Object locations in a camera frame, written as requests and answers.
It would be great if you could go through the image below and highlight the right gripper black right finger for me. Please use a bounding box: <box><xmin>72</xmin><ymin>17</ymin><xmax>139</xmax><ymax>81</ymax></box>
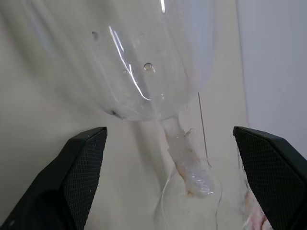
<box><xmin>232</xmin><ymin>126</ymin><xmax>307</xmax><ymax>230</ymax></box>

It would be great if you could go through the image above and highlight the clear plastic wine glass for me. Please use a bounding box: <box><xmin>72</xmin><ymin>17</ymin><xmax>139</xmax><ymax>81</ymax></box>
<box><xmin>0</xmin><ymin>0</ymin><xmax>224</xmax><ymax>230</ymax></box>

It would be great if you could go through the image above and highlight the pink cloth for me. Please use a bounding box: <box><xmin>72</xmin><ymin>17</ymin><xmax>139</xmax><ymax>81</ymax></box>
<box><xmin>239</xmin><ymin>177</ymin><xmax>273</xmax><ymax>230</ymax></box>

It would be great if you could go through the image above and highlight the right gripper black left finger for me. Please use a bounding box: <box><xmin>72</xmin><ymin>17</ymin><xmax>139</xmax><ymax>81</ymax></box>
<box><xmin>0</xmin><ymin>126</ymin><xmax>108</xmax><ymax>230</ymax></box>

